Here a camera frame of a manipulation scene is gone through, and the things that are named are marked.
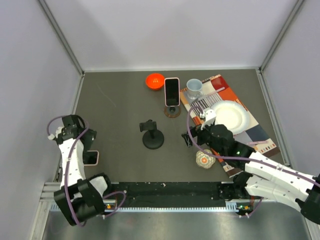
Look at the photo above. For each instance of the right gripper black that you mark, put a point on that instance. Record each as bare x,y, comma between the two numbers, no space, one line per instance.
196,131

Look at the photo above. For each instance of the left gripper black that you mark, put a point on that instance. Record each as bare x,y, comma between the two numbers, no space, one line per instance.
90,135

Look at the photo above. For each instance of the black round-base phone stand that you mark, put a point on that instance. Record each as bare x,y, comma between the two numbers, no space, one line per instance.
153,138

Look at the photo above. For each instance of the phone with pink case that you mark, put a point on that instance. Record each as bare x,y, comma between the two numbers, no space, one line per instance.
172,91

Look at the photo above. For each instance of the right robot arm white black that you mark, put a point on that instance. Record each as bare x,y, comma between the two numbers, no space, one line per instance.
260,176

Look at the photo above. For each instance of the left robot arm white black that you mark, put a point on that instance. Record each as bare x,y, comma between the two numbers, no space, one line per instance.
79,198

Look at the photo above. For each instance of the grey phone stand copper base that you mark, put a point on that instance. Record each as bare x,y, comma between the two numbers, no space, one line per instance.
172,111

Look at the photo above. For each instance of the floral patterned small dish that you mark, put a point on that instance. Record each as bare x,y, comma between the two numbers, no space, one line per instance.
204,160

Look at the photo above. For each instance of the white paper plate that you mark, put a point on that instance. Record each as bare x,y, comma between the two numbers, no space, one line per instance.
232,115

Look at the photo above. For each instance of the light blue mug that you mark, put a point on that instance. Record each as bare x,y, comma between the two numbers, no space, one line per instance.
194,88

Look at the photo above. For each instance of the pink plastic utensil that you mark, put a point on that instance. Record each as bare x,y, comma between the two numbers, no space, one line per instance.
212,93

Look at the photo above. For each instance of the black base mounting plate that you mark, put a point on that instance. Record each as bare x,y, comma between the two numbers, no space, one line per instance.
175,194

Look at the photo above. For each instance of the orange plastic bowl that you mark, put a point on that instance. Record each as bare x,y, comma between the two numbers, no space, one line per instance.
155,81

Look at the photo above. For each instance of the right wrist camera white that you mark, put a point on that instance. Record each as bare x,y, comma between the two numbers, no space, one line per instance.
209,116

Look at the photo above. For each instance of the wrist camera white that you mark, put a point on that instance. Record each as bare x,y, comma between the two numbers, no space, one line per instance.
209,116
53,133

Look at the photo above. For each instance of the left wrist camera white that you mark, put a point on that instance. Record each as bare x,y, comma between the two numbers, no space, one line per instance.
53,133

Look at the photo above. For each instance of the grey slotted cable duct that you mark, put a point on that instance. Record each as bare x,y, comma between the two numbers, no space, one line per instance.
229,207

